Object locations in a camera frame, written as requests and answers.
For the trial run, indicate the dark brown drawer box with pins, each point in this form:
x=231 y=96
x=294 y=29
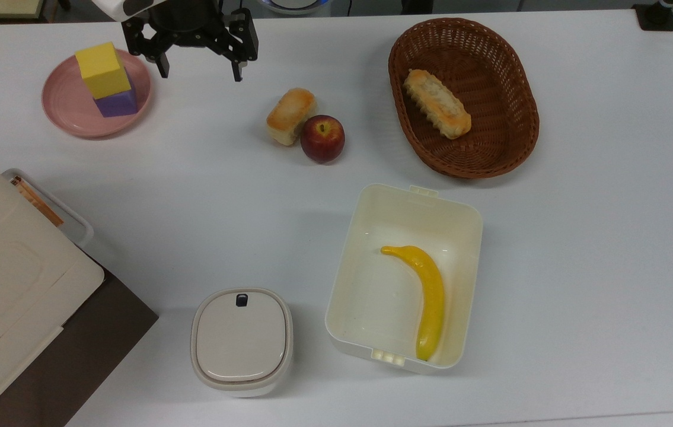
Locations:
x=87 y=356

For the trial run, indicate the pink plate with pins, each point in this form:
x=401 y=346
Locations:
x=72 y=110

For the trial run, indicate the cream plastic cabinet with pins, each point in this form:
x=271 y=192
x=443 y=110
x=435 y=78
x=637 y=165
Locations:
x=10 y=279

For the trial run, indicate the brown wicker basket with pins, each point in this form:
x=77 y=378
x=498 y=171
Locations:
x=490 y=142

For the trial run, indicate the long ridged bread loaf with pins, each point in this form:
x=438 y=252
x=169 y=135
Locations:
x=437 y=104

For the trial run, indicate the yellow banana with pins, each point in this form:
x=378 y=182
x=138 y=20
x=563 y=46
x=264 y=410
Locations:
x=431 y=296

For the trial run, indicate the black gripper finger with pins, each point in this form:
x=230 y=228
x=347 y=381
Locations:
x=237 y=70
x=162 y=66

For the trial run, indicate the small white lidded bin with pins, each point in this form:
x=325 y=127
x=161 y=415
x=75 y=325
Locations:
x=241 y=338

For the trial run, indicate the black camera stand clamp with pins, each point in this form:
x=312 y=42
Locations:
x=655 y=18

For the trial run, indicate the short toasted bread roll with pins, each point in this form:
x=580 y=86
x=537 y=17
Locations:
x=290 y=115

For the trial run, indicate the yellow foam cube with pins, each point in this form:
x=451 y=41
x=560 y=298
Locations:
x=102 y=70

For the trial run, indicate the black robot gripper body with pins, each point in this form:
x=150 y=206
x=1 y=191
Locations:
x=194 y=26

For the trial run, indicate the purple foam cube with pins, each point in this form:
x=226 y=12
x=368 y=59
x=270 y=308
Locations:
x=118 y=104

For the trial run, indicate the red apple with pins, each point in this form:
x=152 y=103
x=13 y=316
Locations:
x=322 y=141

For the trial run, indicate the cream plastic open box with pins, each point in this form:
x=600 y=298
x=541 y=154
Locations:
x=372 y=296

